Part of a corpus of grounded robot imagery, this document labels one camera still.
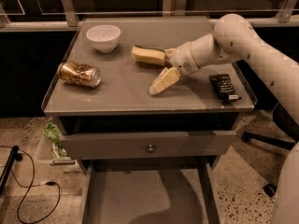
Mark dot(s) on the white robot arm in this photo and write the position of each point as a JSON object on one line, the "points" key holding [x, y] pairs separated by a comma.
{"points": [[233, 38]]}

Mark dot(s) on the gold crushed soda can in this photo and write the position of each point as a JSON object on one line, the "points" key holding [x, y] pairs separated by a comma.
{"points": [[80, 74]]}

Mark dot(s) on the green and yellow sponge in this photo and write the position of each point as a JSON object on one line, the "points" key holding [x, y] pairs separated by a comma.
{"points": [[146, 55]]}

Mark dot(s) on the open grey middle drawer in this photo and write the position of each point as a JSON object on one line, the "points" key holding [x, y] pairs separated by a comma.
{"points": [[150, 194]]}

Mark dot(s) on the grey top drawer with knob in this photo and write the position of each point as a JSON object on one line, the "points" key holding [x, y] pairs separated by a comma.
{"points": [[98, 146]]}

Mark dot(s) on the white ceramic bowl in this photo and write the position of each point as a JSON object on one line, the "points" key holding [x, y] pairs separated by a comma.
{"points": [[104, 38]]}

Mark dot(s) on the black office chair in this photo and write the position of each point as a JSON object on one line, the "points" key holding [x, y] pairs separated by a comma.
{"points": [[286, 124]]}

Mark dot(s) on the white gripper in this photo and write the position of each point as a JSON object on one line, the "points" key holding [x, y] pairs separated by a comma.
{"points": [[182, 61]]}

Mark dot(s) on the black bar stand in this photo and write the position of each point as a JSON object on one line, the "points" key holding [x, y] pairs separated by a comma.
{"points": [[5, 173]]}

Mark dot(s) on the black snack packet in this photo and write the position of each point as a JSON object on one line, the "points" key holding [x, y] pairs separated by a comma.
{"points": [[223, 86]]}

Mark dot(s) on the clear plastic bin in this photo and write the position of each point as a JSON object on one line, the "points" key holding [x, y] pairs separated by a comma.
{"points": [[44, 155]]}

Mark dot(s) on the metal window frame rail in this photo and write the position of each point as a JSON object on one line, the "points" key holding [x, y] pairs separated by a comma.
{"points": [[69, 15]]}

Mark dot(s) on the grey drawer cabinet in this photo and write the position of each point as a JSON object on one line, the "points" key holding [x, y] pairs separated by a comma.
{"points": [[122, 102]]}

